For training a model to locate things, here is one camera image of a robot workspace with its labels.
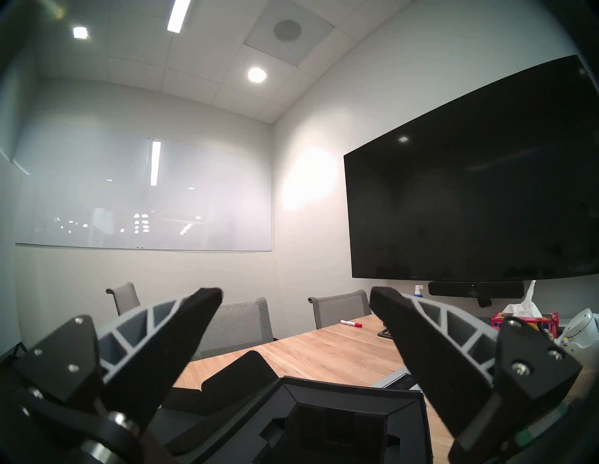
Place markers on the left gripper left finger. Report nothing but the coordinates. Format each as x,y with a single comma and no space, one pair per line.
140,355

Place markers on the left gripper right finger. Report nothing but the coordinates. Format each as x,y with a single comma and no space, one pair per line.
444,355

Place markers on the black cardboard box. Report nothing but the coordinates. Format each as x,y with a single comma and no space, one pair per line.
327,421

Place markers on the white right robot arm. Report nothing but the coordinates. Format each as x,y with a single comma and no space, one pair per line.
582,332

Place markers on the red floral tissue box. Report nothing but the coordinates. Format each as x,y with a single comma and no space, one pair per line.
550,322

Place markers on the silver table power outlet panel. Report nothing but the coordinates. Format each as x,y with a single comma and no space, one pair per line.
398,380

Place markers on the grey office chair with armrests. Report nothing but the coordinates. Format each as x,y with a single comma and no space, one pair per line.
125,299

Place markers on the black video conference bar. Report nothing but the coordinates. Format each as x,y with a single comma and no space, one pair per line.
475,289

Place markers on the white tissue sheet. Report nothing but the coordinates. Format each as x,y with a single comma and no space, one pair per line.
526,304

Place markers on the red capped whiteboard marker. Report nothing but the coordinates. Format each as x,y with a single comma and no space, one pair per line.
351,323

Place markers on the grey mesh office chair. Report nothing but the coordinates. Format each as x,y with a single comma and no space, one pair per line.
339,308
238,327

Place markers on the round ceiling downlight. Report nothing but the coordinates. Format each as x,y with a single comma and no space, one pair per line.
80,32
257,75

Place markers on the linear ceiling light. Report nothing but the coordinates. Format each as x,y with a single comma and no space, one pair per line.
178,16

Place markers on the round ceiling speaker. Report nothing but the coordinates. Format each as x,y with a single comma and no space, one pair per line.
287,30

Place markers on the large wall glass whiteboard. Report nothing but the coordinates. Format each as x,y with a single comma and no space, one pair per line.
140,196

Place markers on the large black wall screen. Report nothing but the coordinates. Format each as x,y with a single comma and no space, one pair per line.
468,187

